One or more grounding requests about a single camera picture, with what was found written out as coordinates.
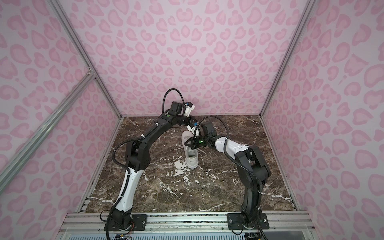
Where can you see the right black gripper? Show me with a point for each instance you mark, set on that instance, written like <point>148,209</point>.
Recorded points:
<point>194,144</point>

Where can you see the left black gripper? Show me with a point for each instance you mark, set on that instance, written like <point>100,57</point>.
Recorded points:
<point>190,123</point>

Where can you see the white sneaker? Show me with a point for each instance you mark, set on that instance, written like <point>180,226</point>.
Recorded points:
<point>191,156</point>

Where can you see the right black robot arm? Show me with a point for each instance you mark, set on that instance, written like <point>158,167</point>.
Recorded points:
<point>252,168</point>

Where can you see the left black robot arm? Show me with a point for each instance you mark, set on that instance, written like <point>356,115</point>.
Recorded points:
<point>134,156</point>

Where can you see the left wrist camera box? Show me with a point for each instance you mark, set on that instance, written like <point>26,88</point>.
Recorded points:
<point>189,107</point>

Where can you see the left corner aluminium post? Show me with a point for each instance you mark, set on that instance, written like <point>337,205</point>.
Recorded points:
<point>79,46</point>

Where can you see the corner aluminium post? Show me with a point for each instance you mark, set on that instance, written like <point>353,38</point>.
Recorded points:
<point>79,46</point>
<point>296,36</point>

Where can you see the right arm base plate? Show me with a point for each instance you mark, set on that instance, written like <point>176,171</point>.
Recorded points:
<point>239,221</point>

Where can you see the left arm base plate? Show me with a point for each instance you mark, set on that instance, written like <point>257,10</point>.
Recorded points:
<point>135,222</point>

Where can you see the front aluminium rail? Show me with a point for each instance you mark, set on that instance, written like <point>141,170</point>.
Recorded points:
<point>286,225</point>

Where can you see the right corner aluminium post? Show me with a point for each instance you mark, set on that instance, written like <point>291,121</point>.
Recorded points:
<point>296,36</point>

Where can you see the diagonal aluminium frame beam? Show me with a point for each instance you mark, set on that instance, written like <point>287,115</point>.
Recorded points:
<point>23,155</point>

